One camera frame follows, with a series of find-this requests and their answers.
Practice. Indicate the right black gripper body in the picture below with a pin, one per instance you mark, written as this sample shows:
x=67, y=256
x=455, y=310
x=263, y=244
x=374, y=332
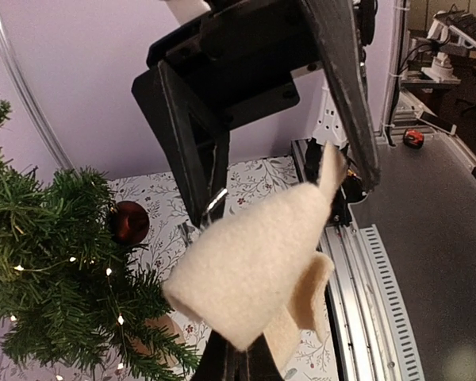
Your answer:
x=238, y=61

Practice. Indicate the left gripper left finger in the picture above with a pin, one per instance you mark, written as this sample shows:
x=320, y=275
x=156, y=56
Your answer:
x=220, y=361

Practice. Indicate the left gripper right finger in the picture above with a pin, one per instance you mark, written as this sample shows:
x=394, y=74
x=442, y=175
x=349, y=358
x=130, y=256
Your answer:
x=257, y=363

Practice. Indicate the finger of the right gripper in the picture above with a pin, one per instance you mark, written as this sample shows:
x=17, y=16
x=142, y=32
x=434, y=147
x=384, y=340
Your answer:
x=332, y=24
x=193, y=139

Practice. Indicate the beige burlap bow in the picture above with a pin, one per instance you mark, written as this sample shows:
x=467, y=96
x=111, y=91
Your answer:
x=258, y=273

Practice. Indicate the dark red bauble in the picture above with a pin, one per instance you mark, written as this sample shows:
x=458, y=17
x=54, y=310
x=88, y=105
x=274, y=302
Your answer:
x=129, y=223

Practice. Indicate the small green christmas tree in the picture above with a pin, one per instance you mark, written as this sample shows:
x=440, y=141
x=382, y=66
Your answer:
x=72, y=293

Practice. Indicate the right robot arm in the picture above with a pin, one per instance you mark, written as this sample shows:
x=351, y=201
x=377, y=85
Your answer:
x=325, y=124

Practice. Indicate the floral table mat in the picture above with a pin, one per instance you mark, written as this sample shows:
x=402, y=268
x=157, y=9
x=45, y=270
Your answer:
x=247, y=183

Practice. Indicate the red tape measure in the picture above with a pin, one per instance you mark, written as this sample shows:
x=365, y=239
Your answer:
x=413, y=138

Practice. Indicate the front aluminium rail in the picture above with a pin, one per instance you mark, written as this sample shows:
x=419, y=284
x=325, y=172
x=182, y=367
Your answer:
x=371, y=331

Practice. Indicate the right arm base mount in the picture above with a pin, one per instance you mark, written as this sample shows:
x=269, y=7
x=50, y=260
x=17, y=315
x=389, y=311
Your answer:
x=337, y=190

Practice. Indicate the right aluminium frame post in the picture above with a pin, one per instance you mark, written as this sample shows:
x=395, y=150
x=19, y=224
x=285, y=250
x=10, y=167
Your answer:
x=28, y=100

